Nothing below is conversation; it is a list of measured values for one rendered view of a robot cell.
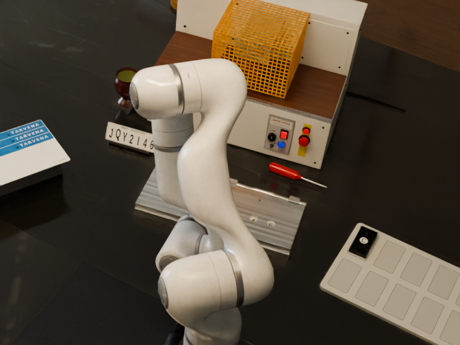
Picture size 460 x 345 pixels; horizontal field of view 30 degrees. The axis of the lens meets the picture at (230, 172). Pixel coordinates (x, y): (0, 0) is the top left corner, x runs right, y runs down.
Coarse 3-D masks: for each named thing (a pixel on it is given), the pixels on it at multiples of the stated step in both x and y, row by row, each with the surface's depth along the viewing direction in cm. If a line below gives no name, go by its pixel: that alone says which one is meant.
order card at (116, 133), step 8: (112, 128) 253; (120, 128) 252; (128, 128) 252; (112, 136) 254; (120, 136) 253; (128, 136) 253; (136, 136) 252; (144, 136) 251; (152, 136) 251; (128, 144) 253; (136, 144) 253; (144, 144) 252; (152, 144) 252; (152, 152) 252
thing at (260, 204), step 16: (144, 192) 237; (240, 192) 241; (256, 192) 241; (272, 192) 242; (144, 208) 234; (160, 208) 233; (176, 208) 234; (240, 208) 236; (256, 208) 237; (272, 208) 237; (288, 208) 238; (304, 208) 239; (256, 224) 233; (288, 224) 234; (272, 240) 229; (288, 240) 230
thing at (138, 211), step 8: (232, 184) 243; (240, 184) 246; (288, 200) 241; (296, 200) 241; (136, 208) 235; (144, 216) 236; (152, 216) 235; (160, 216) 234; (168, 224) 235; (296, 232) 235; (264, 248) 230; (272, 248) 229; (280, 256) 230; (288, 256) 229
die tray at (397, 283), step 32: (352, 256) 232; (384, 256) 233; (416, 256) 234; (320, 288) 224; (352, 288) 224; (384, 288) 225; (416, 288) 226; (448, 288) 227; (384, 320) 219; (416, 320) 219; (448, 320) 220
